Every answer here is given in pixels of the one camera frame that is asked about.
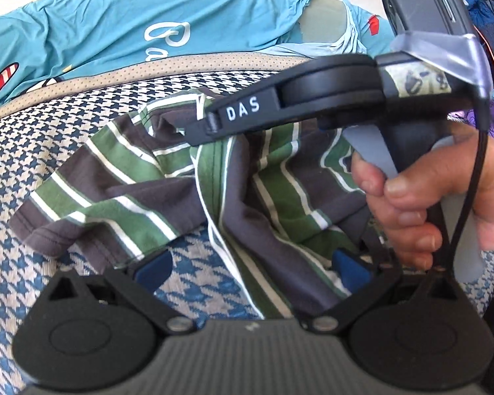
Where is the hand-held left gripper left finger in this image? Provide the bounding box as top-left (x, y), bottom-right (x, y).
top-left (45, 249), bottom-right (199, 336)

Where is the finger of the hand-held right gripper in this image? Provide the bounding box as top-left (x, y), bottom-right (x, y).
top-left (184, 87), bottom-right (283, 146)

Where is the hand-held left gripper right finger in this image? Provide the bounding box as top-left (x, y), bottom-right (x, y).
top-left (300, 249), bottom-right (458, 336)

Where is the striped green brown shirt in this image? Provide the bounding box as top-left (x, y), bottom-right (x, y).
top-left (9, 90), bottom-right (400, 320)

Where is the dark blue clothes pile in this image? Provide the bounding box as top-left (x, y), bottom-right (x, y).
top-left (459, 0), bottom-right (494, 105)

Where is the person's right hand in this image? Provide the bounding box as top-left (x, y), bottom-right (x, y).
top-left (349, 124), bottom-right (494, 272)

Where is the blue printed t-shirt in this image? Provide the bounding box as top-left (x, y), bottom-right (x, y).
top-left (0, 0), bottom-right (398, 113)

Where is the blue beige houndstooth mat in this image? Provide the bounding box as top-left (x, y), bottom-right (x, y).
top-left (0, 51), bottom-right (494, 395)

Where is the black cable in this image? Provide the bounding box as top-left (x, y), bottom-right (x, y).
top-left (432, 94), bottom-right (491, 273)

